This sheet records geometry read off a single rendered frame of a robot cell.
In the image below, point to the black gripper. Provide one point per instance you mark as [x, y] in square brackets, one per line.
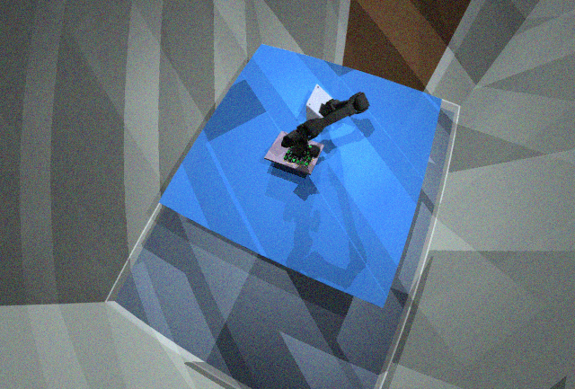
[314, 150]

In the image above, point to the grey switch panel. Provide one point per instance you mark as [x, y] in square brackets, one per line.
[281, 155]

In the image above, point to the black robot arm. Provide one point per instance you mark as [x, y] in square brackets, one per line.
[332, 111]

